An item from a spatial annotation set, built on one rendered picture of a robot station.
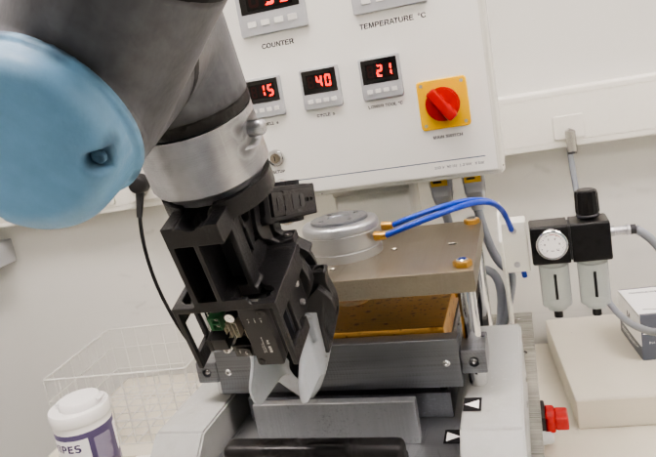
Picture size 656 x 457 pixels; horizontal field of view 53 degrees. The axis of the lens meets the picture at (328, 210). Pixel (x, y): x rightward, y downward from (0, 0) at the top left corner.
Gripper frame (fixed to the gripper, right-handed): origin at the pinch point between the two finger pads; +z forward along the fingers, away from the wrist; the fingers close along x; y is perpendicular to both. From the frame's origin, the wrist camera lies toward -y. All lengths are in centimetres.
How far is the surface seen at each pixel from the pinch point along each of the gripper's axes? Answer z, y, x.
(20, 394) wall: 53, -49, -95
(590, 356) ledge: 44, -44, 25
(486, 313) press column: 12.5, -20.4, 12.9
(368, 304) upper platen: 4.9, -14.4, 2.0
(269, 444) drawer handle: 3.5, 3.7, -3.3
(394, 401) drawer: 5.8, -2.4, 5.8
